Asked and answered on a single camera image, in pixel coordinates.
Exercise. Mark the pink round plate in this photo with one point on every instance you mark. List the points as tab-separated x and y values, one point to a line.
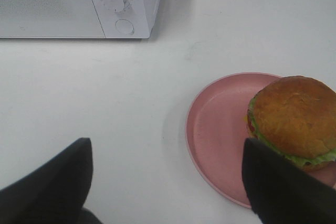
216	128

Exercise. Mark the white lower timer knob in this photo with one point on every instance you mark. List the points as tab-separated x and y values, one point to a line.
116	5

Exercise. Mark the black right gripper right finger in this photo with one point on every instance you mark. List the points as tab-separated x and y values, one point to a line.
279	192

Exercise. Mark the white microwave door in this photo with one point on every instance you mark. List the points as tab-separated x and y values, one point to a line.
49	19

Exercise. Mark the round white door release button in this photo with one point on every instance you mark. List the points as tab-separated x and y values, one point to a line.
124	26

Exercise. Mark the burger with lettuce and tomato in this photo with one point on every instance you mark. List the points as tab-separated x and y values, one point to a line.
295	117

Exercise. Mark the white microwave oven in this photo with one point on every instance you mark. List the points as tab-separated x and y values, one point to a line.
141	13

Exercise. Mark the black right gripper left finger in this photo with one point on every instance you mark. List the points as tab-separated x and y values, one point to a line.
55	192

